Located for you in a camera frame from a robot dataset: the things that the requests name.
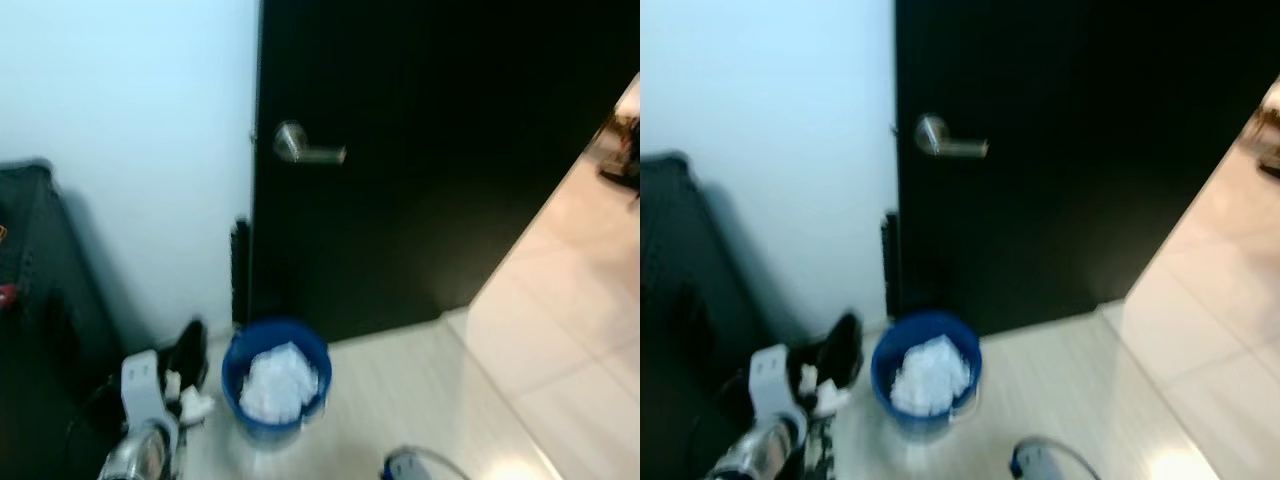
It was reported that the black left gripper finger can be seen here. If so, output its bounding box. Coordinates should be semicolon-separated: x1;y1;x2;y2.
180;318;210;389
820;312;864;387

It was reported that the white paper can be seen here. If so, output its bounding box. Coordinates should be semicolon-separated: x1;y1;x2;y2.
163;368;216;421
795;363;851;418

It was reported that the blue waste bin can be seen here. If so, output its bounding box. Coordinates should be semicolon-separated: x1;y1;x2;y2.
220;318;333;446
870;310;983;438

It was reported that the white crumpled paper waste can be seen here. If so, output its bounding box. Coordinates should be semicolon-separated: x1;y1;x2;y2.
240;341;321;426
890;335;971;416

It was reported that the dark hallway furniture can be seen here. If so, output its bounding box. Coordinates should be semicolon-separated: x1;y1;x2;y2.
598;108;641;193

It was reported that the black door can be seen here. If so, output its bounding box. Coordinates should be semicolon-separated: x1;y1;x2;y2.
245;0;641;343
893;0;1280;336

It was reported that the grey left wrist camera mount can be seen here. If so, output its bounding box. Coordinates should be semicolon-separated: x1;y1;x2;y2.
120;348;181;431
750;343;813;421

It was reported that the silver door handle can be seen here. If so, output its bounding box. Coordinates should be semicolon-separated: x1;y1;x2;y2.
915;113;989;159
273;120;348;166

